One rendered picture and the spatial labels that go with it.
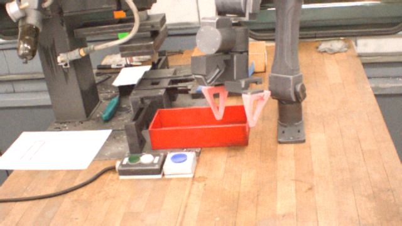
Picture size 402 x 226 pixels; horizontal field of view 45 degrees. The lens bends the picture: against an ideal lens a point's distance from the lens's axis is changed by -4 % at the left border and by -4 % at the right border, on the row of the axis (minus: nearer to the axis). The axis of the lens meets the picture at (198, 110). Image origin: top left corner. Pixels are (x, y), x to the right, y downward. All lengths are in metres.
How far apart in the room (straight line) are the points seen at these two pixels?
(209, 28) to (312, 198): 0.41
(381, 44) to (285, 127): 0.82
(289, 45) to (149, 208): 0.51
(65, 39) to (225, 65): 0.61
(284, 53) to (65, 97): 0.68
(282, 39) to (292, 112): 0.19
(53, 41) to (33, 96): 0.98
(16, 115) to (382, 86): 1.71
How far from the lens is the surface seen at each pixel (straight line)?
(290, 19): 1.25
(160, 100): 1.44
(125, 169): 1.22
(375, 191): 1.11
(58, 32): 1.49
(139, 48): 1.39
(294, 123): 1.33
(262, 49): 1.81
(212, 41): 0.97
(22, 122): 2.60
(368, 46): 2.04
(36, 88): 2.46
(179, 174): 1.19
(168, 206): 1.11
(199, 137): 1.29
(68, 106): 1.58
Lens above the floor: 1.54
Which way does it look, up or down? 25 degrees down
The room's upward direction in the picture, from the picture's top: 8 degrees counter-clockwise
